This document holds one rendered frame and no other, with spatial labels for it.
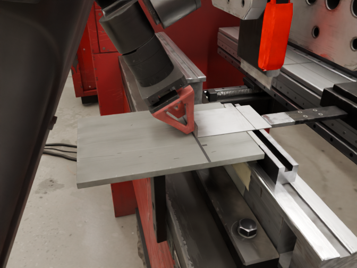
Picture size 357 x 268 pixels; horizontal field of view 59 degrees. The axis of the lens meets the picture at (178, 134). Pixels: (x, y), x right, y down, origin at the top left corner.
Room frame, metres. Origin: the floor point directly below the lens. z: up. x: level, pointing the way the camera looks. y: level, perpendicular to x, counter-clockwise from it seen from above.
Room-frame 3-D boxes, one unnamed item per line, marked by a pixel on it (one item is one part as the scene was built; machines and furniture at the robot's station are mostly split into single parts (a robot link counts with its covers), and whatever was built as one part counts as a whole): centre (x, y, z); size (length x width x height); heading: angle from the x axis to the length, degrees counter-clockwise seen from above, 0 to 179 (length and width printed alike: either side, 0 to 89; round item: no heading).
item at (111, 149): (0.43, 0.02, 1.00); 0.26 x 0.18 x 0.01; 105
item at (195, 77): (1.00, 0.02, 0.92); 0.50 x 0.06 x 0.10; 15
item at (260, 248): (0.42, -0.07, 0.89); 0.30 x 0.05 x 0.03; 15
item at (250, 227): (0.32, -0.10, 0.91); 0.03 x 0.03 x 0.02
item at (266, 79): (0.47, -0.12, 1.13); 0.10 x 0.02 x 0.10; 15
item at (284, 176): (0.45, -0.13, 0.99); 0.20 x 0.03 x 0.03; 15
